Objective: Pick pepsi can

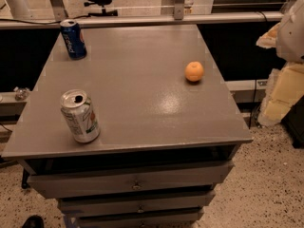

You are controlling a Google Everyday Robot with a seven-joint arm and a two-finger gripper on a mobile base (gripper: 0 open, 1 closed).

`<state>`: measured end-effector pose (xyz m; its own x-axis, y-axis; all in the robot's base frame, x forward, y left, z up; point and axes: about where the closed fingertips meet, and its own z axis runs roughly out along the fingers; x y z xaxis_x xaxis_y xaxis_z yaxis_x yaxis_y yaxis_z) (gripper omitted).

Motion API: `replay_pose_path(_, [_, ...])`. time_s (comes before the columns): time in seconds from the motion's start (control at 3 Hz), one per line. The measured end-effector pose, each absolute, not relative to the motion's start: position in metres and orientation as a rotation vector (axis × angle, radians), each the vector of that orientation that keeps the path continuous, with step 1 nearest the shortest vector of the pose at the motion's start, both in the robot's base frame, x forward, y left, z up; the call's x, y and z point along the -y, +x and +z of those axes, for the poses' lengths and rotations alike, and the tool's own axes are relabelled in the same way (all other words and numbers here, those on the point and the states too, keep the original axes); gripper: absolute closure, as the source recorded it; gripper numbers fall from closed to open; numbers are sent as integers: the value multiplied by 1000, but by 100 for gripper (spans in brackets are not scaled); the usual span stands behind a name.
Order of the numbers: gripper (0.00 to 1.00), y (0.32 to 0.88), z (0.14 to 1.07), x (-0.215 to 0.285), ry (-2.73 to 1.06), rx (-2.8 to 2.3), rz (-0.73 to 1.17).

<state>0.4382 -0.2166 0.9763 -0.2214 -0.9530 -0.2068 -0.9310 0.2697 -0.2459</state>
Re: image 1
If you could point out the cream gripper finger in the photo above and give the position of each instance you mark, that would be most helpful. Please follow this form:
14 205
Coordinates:
269 38

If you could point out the blue pepsi can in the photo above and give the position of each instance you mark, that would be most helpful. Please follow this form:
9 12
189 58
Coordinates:
73 38

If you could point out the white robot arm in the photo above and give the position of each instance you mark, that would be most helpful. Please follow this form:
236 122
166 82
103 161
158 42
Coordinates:
287 36

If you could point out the silver 7up can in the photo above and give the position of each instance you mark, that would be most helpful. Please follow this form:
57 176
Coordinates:
78 111

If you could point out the orange fruit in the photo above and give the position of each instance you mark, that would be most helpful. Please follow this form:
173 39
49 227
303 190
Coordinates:
194 71

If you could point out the grey drawer cabinet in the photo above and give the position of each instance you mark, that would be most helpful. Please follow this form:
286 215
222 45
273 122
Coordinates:
148 113

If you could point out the top grey drawer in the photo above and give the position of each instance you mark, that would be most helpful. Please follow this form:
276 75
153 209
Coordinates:
117 181

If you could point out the grey drawer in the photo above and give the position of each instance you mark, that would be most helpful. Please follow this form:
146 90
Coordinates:
132 220
137 204
117 181

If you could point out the middle grey drawer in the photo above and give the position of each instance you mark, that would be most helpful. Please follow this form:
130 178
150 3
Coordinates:
137 204

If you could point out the bottom grey drawer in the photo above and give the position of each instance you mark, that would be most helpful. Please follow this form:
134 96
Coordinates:
132 220

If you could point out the crumpled foil object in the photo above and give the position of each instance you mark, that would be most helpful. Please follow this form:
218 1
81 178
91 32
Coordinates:
21 93

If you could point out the black shoe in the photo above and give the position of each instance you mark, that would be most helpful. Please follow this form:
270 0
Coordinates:
34 222

